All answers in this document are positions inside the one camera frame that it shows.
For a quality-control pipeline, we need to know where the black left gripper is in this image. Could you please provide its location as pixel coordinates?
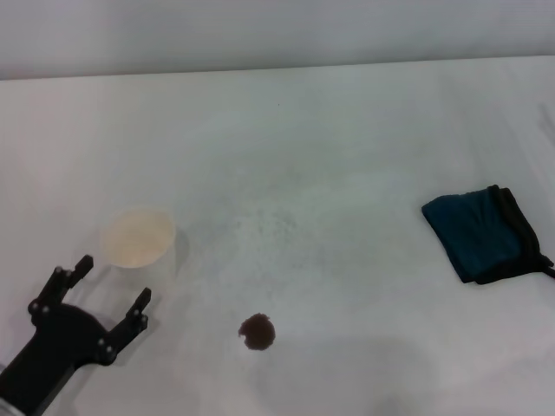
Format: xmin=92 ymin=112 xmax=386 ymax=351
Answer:
xmin=0 ymin=254 xmax=153 ymax=412

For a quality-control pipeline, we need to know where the dark water stain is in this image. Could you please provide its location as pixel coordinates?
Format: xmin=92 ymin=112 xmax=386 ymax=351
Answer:
xmin=237 ymin=312 xmax=277 ymax=351

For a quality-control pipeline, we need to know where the blue rag with black edge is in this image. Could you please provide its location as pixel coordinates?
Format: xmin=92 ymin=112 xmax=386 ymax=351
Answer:
xmin=421 ymin=184 xmax=555 ymax=286

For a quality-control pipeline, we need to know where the white paper cup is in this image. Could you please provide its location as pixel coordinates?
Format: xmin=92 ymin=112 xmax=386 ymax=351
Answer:
xmin=100 ymin=207 xmax=179 ymax=279

